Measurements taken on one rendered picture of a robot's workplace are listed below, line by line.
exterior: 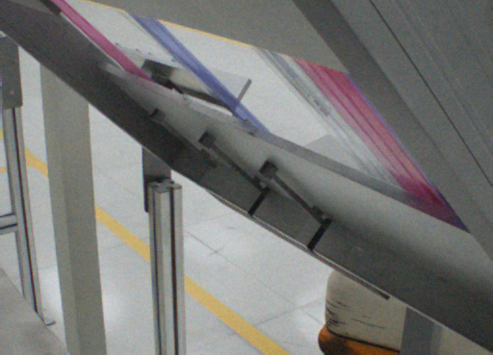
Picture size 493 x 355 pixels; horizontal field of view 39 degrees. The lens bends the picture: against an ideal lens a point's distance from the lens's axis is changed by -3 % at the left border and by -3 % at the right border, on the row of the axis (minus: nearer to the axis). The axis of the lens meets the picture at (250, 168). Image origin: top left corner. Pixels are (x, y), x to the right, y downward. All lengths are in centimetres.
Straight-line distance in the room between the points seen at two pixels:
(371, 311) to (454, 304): 90
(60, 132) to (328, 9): 102
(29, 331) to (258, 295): 128
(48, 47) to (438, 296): 54
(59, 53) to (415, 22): 72
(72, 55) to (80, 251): 49
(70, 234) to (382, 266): 68
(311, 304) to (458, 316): 132
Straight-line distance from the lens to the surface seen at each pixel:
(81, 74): 92
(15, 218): 178
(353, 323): 162
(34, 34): 89
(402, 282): 73
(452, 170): 26
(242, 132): 67
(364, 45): 21
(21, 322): 81
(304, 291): 205
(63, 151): 121
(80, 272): 132
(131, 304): 198
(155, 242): 111
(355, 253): 77
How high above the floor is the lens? 106
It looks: 22 degrees down
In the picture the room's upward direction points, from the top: 1 degrees clockwise
